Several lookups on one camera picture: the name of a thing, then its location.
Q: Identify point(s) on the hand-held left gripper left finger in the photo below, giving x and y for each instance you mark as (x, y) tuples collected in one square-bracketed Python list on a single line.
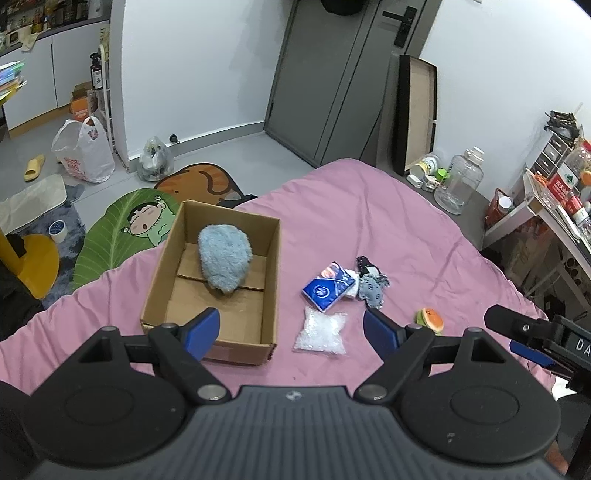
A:
[(204, 333)]

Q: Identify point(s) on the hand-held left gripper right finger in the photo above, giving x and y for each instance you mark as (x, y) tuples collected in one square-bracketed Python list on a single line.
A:
[(379, 331)]

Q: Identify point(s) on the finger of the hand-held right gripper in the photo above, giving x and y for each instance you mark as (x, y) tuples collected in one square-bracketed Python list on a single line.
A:
[(517, 323), (528, 351)]

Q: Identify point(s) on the grey plush toy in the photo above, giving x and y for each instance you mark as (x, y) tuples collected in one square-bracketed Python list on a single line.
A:
[(372, 290)]

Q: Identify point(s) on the brown cardboard box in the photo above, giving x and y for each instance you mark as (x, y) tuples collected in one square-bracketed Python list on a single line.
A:
[(242, 314)]

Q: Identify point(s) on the burger toy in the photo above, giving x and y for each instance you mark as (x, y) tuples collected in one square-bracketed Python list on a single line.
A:
[(429, 319)]

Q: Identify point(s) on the clear bag of white beads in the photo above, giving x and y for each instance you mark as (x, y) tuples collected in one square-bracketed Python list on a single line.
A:
[(321, 332)]

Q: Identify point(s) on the blue tissue packet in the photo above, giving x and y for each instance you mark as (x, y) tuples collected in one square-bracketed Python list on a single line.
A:
[(323, 291)]

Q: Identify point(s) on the blue fluffy plush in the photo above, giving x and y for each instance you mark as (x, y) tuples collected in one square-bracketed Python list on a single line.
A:
[(224, 258)]

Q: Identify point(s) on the white desk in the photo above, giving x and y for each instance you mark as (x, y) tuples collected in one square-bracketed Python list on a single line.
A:
[(515, 216)]

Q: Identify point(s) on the red basket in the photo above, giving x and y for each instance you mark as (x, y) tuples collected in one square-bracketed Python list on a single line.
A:
[(495, 212)]

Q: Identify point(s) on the white capped bottle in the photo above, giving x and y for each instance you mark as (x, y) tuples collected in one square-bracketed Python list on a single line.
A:
[(506, 202)]

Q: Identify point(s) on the pink bed sheet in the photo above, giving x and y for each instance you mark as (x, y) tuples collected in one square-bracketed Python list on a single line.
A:
[(392, 207)]

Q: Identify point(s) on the green leaf cartoon rug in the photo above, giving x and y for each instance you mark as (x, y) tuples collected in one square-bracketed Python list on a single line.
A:
[(106, 230)]

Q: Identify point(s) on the red box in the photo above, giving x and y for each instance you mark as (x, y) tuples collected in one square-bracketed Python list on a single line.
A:
[(561, 184)]

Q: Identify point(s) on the orange cat rug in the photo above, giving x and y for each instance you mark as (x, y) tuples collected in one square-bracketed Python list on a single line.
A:
[(203, 180)]

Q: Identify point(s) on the white charger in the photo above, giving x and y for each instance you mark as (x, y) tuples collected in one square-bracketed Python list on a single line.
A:
[(415, 180)]

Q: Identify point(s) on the small white toy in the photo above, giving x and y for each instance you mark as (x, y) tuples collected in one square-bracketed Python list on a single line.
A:
[(430, 183)]

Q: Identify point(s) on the small green object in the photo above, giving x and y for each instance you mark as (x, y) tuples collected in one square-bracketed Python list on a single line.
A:
[(442, 174)]

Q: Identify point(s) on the small drawer organiser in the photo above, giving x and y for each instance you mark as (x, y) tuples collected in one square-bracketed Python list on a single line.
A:
[(554, 154)]

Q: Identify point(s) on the white bottle with yellow label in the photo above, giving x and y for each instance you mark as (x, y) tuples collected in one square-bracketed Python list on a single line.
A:
[(427, 165)]

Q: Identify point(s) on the grey shaggy rug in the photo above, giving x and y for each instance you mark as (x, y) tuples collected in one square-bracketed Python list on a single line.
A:
[(71, 217)]

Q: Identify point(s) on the yellow stool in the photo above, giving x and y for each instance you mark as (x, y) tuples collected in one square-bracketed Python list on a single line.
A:
[(41, 263)]

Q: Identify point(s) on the clear plastic bag with contents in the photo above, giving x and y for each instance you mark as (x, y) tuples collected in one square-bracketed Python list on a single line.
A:
[(154, 161)]

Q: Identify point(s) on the dark cloth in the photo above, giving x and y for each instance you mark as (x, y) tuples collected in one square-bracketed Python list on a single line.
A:
[(18, 304)]

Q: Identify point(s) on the white plastic shopping bag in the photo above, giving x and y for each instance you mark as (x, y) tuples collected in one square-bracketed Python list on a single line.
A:
[(83, 157)]

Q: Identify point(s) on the beige floor mat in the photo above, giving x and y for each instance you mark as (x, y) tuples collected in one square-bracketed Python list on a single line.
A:
[(32, 198)]

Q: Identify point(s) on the black framed board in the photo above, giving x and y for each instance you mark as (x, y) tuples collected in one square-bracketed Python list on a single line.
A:
[(418, 115)]

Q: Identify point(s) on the yellow slipper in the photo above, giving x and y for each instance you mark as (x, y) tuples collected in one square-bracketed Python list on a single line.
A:
[(34, 168)]

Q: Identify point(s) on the orange cardboard box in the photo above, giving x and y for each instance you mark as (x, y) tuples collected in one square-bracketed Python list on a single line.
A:
[(83, 106)]

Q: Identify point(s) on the grey door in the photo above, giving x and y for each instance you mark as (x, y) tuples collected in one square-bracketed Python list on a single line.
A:
[(323, 69)]

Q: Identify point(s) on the dark spray bottle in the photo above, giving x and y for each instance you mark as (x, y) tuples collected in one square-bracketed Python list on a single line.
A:
[(97, 74)]

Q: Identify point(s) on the white cabinet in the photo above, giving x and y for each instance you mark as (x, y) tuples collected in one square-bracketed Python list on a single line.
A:
[(74, 60)]

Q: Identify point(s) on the stack of colourful books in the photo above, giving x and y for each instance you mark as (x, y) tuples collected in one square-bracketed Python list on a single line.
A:
[(11, 81)]

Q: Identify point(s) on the shelf of assorted goods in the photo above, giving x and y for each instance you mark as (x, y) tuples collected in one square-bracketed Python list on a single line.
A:
[(55, 11)]

